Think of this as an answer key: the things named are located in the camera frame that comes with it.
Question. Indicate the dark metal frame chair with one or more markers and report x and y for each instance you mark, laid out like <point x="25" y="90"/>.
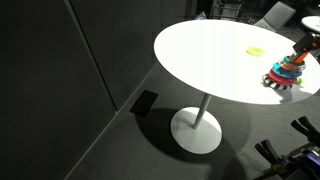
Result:
<point x="226" y="10"/>

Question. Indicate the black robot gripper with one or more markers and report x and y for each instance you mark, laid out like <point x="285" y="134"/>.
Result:
<point x="310" y="40"/>

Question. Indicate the dark equipment stand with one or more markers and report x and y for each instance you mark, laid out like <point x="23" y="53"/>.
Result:
<point x="300" y="165"/>

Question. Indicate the white table pedestal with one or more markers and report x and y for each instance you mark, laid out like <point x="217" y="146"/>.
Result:
<point x="196" y="133"/>

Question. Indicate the black clamp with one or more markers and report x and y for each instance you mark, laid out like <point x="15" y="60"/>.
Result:
<point x="268" y="150"/>
<point x="305" y="126"/>

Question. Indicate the grey chair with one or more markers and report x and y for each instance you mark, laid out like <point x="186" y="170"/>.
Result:
<point x="278" y="15"/>

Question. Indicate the black floor plate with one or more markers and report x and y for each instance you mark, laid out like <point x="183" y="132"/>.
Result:
<point x="144" y="103"/>

